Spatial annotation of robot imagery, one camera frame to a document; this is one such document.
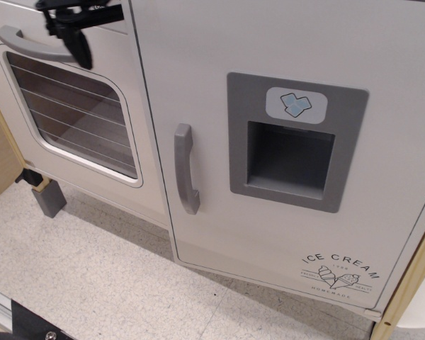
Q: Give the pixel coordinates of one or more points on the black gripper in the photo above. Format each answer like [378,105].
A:
[76,15]

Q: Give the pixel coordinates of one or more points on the grey fridge door handle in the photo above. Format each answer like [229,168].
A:
[183,144]

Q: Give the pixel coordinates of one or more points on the white toy fridge door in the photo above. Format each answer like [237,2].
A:
[354,257]

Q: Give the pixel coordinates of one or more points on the white oven door with window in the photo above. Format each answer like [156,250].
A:
[90,129]

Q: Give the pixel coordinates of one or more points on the grey cabinet foot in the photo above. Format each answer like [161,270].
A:
[51,199]

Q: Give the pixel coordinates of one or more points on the grey ice dispenser panel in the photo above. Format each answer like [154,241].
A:
[292,141]

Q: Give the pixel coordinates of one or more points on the grey oven door handle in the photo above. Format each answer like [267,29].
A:
[13,38]

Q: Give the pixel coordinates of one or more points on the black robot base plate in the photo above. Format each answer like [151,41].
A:
[28,325]

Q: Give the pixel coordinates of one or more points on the beige wooden right post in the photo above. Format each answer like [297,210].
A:
[407,288]

